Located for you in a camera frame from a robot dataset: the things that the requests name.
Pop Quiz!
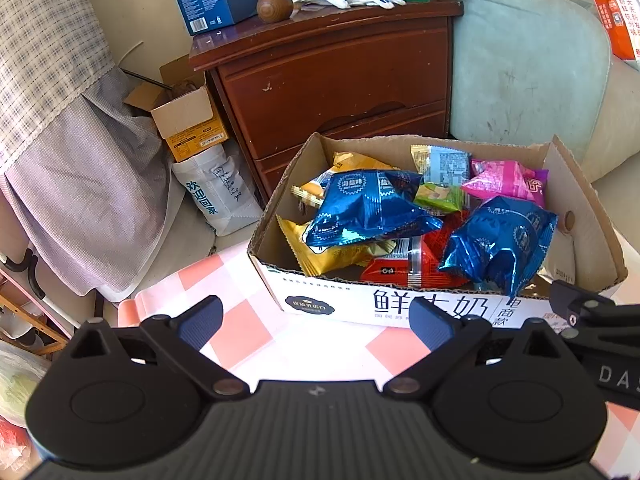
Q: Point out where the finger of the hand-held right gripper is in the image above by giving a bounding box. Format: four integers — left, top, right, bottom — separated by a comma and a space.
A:
550, 280, 617, 329

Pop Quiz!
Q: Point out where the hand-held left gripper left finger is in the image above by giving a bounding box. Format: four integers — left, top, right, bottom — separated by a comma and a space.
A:
65, 296, 252, 401

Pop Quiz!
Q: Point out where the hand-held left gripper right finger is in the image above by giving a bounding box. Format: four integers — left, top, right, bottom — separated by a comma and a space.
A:
385, 302, 581, 398

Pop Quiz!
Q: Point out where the red snack packet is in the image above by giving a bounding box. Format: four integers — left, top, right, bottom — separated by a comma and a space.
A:
360, 210, 473, 291

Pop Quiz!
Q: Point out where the blue foil snack packet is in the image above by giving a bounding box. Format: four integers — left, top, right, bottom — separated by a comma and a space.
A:
305, 170, 443, 248
439, 196, 558, 297

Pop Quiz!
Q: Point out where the white printed cardboard box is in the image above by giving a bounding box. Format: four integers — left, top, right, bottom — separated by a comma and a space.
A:
247, 132, 628, 328

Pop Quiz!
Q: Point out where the purple snack packet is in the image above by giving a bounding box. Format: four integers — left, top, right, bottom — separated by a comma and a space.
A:
522, 169, 550, 208

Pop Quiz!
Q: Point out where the green snack packet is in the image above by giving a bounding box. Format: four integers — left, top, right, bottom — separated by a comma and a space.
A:
414, 182, 468, 217

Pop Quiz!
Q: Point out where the yellow snack packet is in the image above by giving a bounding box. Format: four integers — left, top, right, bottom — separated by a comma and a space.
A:
277, 215, 396, 277

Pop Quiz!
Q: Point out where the pink snack packet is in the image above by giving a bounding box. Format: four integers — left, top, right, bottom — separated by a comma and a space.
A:
460, 159, 547, 208

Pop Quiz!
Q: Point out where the light blue gold wafer packet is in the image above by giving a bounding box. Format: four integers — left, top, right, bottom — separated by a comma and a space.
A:
410, 144, 473, 186

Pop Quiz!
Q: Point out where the yellow croissant bread packet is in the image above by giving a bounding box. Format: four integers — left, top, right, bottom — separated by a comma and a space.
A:
291, 151, 401, 211

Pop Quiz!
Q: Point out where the pink white checkered tablecloth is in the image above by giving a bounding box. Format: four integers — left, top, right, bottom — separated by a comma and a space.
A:
117, 237, 640, 480

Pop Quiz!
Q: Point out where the white woven bag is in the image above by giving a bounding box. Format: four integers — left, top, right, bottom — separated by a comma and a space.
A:
171, 145, 263, 237

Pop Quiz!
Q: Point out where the pink storage rack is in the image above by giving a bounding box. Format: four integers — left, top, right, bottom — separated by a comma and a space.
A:
0, 265, 76, 361

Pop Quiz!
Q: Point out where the cream sofa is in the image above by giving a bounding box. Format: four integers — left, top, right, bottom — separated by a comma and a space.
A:
585, 55, 640, 186

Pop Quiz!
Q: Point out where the open yellow label cardboard box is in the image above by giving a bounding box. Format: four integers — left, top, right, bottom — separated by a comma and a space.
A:
124, 57, 231, 163

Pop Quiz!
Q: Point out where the checkered fabric cover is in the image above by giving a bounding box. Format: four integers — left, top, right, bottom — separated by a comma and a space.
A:
0, 0, 173, 301

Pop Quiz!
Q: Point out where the light blue sofa cushion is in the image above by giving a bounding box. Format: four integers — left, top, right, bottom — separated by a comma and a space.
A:
445, 0, 613, 183

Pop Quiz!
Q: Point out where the brown wooden cabinet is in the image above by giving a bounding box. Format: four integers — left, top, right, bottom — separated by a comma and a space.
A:
189, 0, 465, 211

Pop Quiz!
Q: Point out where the orange white box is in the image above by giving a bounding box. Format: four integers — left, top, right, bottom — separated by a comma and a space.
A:
591, 0, 640, 71

